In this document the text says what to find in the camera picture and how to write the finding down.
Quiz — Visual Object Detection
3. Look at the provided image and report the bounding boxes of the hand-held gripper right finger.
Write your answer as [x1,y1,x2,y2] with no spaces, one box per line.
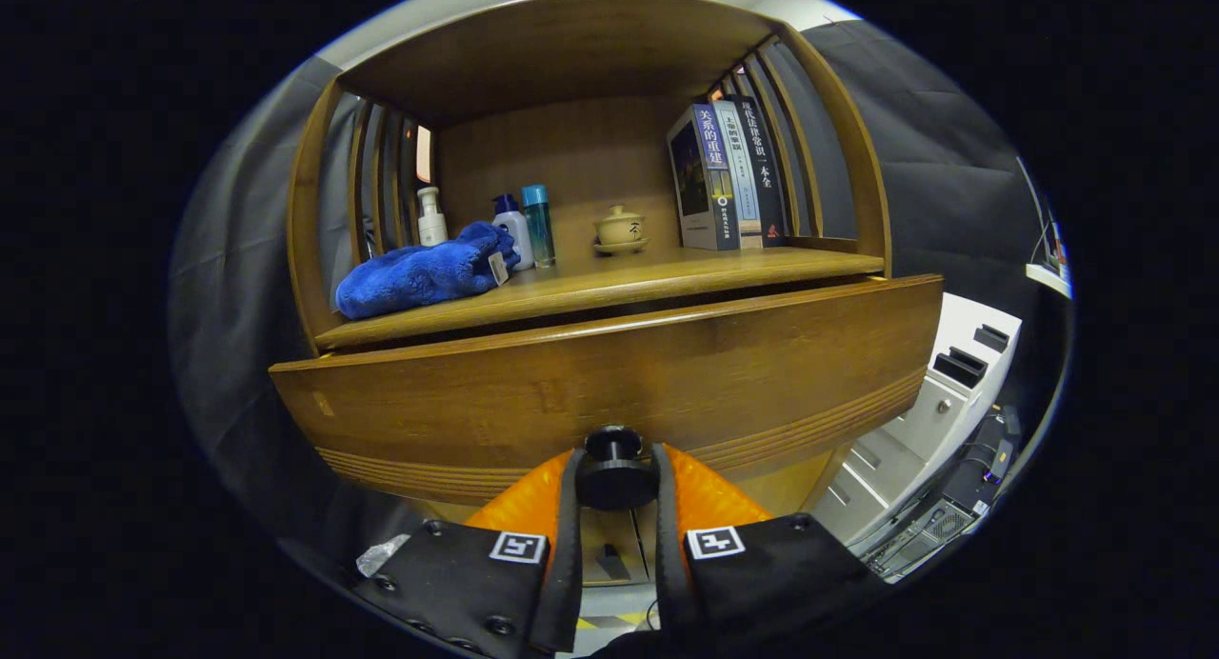
[650,442,887,641]

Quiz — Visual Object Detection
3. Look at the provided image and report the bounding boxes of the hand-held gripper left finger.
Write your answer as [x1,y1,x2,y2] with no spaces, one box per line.
[357,447,587,659]

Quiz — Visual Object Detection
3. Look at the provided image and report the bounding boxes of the wooden drawer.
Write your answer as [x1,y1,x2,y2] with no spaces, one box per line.
[270,274,945,512]

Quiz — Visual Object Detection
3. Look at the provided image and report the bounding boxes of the wooden countertop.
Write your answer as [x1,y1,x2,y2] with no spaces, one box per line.
[314,247,887,350]

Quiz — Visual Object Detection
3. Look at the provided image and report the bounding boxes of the white drawer unit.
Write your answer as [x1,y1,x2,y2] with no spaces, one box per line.
[809,292,1023,546]

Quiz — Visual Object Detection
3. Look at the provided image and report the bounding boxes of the wooden cabinet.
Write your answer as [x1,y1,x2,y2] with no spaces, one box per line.
[286,0,894,584]

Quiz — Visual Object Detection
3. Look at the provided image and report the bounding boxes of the clear plastic wrap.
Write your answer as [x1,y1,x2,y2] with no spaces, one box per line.
[357,533,412,579]

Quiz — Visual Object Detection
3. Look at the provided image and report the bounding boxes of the black computer tower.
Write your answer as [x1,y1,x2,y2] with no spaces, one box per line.
[862,407,1025,584]

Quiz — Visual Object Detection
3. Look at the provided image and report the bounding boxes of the white bottle with blue cap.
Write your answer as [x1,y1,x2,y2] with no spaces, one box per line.
[491,194,535,272]

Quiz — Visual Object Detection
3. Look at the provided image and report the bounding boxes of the blue towel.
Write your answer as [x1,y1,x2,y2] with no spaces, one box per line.
[334,221,522,321]

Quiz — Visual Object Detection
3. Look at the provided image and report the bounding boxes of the beige lidded tea cup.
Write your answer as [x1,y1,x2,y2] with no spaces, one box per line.
[593,205,651,257]

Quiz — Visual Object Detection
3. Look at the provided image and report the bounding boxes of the clear teal bottle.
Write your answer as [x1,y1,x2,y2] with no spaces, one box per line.
[521,184,557,269]

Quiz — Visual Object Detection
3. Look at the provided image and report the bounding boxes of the white pump bottle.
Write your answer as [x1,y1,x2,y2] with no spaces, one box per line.
[416,186,450,249]

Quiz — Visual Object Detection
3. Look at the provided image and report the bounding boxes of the book with pale grey spine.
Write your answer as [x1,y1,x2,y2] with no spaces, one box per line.
[714,99,766,250]

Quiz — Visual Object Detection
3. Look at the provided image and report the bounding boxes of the thick book with blue spine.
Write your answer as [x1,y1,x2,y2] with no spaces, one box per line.
[667,104,742,252]

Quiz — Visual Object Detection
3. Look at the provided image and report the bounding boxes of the book with black spine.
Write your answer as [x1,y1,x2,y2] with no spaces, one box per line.
[731,94,791,249]

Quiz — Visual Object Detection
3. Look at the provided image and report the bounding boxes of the white round table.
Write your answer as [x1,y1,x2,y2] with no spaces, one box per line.
[1025,262,1073,300]

